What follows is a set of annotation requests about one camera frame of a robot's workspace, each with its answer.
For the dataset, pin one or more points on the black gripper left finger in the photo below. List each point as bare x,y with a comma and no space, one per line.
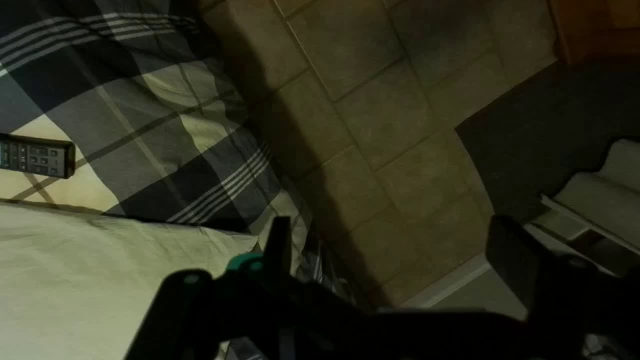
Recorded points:
279,253

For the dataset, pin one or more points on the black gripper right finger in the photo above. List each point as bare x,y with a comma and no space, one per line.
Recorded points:
513,253

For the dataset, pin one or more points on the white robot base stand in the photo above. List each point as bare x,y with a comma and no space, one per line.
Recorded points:
597,214

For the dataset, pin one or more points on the white pillow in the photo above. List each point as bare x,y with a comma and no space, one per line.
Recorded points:
77,286

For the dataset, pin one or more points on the black remote control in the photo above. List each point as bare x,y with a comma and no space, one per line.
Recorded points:
37,156

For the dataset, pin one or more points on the dark floor mat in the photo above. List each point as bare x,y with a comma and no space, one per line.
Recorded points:
536,137

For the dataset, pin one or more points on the black white plaid bedspread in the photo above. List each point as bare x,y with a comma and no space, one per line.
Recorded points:
161,130

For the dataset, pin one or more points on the wooden dresser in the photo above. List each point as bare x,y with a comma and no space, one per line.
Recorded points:
597,28

